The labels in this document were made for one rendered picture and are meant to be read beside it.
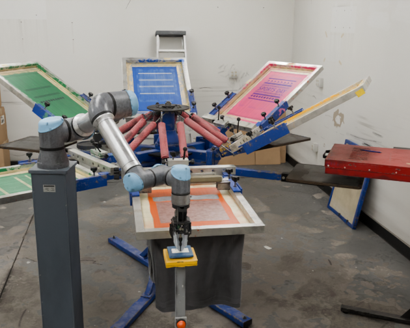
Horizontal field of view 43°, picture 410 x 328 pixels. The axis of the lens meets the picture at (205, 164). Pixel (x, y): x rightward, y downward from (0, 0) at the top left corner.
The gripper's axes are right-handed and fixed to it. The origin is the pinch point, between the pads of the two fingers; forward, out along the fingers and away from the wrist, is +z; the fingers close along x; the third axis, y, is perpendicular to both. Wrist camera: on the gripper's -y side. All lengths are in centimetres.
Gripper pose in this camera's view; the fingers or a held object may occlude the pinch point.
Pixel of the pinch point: (179, 247)
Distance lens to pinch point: 219.5
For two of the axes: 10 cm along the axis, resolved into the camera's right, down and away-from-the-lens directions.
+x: 9.9, -0.3, 1.7
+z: -0.1, 9.6, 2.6
